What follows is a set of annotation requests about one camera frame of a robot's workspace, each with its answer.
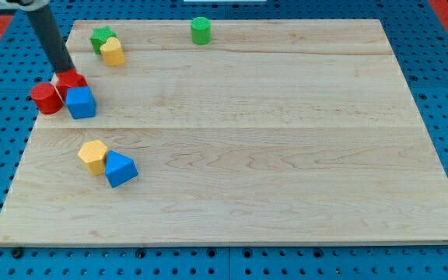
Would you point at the green star block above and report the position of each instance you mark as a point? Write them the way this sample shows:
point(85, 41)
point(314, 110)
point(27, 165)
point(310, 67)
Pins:
point(100, 36)

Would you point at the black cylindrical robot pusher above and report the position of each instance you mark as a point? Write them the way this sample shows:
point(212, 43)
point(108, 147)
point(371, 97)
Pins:
point(45, 27)

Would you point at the wooden board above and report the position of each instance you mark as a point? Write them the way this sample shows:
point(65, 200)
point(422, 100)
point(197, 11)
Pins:
point(280, 133)

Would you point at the yellow hexagon block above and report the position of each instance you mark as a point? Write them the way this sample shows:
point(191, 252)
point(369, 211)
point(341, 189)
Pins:
point(94, 154)

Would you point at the red star block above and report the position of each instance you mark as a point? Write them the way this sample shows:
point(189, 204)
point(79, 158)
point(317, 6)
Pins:
point(67, 80)

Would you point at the blue triangle block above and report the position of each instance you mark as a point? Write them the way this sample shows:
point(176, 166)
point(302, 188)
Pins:
point(119, 168)

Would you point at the blue cube block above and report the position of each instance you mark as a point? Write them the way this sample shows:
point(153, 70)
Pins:
point(80, 102)

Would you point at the red cylinder block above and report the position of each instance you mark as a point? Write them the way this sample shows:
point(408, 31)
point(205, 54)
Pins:
point(46, 98)

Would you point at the green cylinder block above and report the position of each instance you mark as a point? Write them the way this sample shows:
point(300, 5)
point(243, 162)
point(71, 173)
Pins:
point(201, 30)

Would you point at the yellow heart block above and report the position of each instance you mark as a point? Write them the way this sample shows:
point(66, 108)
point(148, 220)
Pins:
point(112, 52)

